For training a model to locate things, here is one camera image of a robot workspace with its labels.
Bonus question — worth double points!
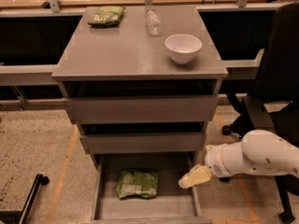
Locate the grey drawer cabinet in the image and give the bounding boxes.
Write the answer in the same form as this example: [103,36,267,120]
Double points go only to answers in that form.
[51,5,229,166]

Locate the white ceramic bowl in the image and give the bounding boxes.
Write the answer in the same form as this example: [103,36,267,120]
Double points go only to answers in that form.
[164,34,202,64]

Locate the grey middle drawer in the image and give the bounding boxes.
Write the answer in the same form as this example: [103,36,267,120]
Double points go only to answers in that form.
[80,133,206,154]

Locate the green chip bag on counter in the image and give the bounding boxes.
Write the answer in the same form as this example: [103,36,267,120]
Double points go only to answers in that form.
[88,6,125,26]

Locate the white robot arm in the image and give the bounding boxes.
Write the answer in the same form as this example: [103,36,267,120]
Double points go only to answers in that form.
[178,130,299,189]

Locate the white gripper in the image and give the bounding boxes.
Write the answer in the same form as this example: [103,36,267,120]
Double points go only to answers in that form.
[178,145,232,189]

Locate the green rice chip bag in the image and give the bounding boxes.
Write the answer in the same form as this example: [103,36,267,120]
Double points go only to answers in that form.
[116,169,159,199]

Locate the black office chair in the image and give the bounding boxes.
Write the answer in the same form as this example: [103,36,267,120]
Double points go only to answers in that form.
[221,3,299,224]

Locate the black chair base leg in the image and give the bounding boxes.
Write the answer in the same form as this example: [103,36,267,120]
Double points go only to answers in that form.
[0,174,50,224]

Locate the grey open bottom drawer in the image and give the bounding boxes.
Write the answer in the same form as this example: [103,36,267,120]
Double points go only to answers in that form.
[90,153,211,224]

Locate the clear plastic water bottle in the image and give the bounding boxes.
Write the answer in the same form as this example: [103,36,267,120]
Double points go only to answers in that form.
[146,9,161,36]

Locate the grey top drawer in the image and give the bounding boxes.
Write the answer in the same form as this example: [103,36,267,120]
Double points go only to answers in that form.
[66,95,219,124]

